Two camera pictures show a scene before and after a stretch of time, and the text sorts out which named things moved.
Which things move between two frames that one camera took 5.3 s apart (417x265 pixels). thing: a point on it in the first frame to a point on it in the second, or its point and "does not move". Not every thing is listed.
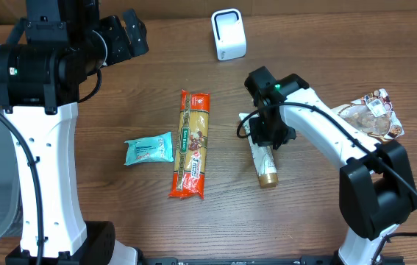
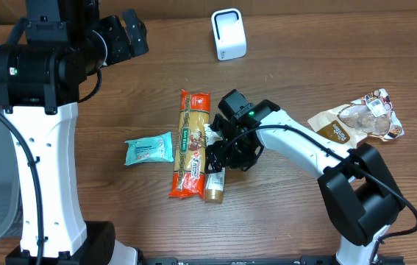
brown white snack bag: x=372 y=113 does not move
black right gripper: x=262 y=138 to x=231 y=160
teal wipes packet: x=151 y=149 does not move
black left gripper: x=120 y=40 does not move
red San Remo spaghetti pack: x=192 y=144 does not move
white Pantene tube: x=265 y=159 to x=214 y=182
